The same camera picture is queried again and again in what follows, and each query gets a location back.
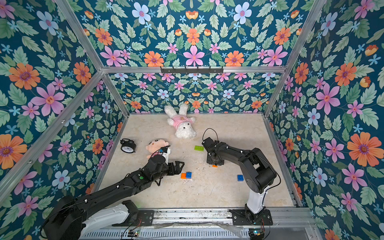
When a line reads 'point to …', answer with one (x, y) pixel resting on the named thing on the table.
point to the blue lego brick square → (189, 175)
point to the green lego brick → (199, 148)
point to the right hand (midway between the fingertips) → (213, 161)
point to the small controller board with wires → (133, 234)
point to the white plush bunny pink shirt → (183, 124)
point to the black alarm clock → (127, 145)
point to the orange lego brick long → (183, 175)
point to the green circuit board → (256, 233)
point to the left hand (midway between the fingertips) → (181, 164)
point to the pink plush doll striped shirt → (154, 146)
